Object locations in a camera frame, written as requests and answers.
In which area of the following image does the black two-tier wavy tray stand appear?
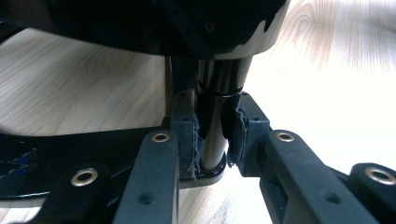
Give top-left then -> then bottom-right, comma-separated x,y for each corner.
0,0 -> 292,208

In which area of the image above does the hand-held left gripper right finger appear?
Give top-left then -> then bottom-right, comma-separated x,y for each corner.
227,91 -> 381,224

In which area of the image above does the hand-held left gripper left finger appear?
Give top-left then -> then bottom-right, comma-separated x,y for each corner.
112,89 -> 204,224

